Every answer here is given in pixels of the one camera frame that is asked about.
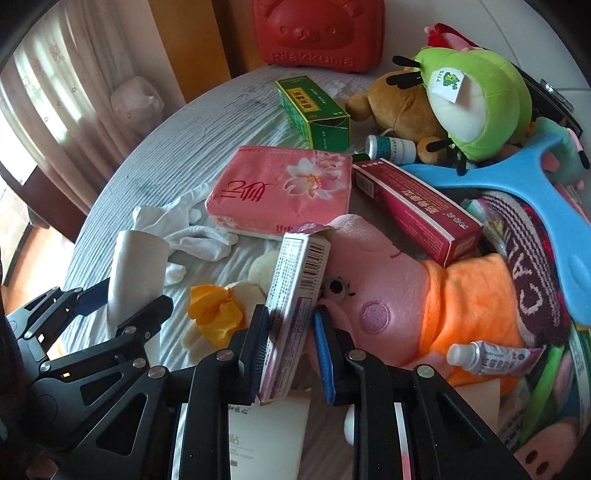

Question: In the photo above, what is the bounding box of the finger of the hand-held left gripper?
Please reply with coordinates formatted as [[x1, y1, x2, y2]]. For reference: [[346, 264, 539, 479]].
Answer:
[[39, 295, 174, 385], [7, 278, 113, 343]]

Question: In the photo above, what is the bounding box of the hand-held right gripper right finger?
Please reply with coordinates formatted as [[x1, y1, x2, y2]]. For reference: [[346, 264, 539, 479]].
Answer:
[[315, 306, 519, 480]]

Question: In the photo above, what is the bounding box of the green frog plush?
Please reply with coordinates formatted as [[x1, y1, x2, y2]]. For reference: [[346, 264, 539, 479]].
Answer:
[[392, 45, 535, 177]]

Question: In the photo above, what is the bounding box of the teal plush toy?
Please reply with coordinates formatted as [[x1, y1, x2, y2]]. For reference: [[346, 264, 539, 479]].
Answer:
[[531, 115, 591, 188]]

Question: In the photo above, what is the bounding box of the black box with metal clasp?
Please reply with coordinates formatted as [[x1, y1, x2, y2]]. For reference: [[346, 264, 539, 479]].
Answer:
[[512, 64, 583, 136]]

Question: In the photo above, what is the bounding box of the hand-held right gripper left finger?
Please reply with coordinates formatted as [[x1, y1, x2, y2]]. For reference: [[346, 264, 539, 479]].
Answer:
[[69, 306, 273, 480]]

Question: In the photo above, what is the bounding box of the blue plastic hanger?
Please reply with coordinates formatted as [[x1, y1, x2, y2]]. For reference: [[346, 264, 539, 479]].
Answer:
[[401, 126, 591, 329]]

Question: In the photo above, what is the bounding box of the grey cloth-covered desktop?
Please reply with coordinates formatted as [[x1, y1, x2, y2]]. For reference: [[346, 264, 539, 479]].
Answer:
[[60, 65, 462, 370]]

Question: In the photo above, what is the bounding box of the pink pig plush orange shirt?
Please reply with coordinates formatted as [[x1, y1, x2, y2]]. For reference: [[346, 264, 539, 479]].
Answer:
[[249, 213, 528, 389]]

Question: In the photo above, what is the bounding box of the yellow cloth toy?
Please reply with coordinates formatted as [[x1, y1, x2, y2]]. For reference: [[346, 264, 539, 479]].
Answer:
[[188, 283, 246, 350]]

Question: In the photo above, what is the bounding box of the red pink plush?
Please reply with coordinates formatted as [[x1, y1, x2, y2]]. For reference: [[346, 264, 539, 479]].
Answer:
[[422, 23, 482, 50]]

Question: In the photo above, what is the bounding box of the white plastic bag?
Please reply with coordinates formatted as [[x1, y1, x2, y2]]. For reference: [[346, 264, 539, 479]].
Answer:
[[110, 76, 165, 136]]

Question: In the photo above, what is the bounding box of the pink flowered tissue pack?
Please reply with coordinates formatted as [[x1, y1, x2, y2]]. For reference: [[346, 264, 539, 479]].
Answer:
[[204, 145, 355, 239]]

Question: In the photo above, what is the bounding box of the cream plush toy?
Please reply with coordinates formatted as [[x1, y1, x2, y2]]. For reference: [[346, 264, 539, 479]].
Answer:
[[180, 251, 279, 352]]

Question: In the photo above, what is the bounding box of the sheer curtain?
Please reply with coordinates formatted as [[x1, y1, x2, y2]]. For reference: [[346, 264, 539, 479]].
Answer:
[[0, 0, 122, 217]]

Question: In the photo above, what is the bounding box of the long purple white box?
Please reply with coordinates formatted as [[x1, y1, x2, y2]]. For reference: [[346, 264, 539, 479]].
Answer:
[[257, 222, 334, 408]]

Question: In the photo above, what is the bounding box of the white glove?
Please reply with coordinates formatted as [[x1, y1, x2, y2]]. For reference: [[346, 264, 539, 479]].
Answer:
[[131, 181, 242, 288]]

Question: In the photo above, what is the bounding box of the green medicine box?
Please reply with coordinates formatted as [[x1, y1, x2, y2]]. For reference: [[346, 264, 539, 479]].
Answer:
[[275, 75, 352, 151]]

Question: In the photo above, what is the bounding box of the white medicine bottle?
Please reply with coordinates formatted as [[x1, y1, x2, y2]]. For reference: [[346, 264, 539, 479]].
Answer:
[[365, 134, 419, 163]]

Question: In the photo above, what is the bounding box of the striped knit cloth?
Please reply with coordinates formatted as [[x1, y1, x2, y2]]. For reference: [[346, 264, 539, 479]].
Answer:
[[478, 193, 574, 348]]

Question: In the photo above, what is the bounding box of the white ointment tube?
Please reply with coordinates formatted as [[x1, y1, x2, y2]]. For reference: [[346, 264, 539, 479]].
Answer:
[[446, 340, 533, 376]]

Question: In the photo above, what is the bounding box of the long dark red box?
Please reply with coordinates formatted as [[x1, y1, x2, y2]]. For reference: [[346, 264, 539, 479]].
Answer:
[[351, 158, 484, 269]]

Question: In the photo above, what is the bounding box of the pink cartoon plush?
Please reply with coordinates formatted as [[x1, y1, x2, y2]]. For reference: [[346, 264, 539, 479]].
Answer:
[[505, 413, 591, 480]]

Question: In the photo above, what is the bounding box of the brown bear plush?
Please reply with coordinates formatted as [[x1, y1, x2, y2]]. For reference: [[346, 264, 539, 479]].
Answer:
[[345, 69, 450, 165]]

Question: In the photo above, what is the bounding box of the red bear suitcase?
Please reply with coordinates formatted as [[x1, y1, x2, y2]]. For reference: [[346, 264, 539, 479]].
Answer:
[[252, 0, 382, 77]]

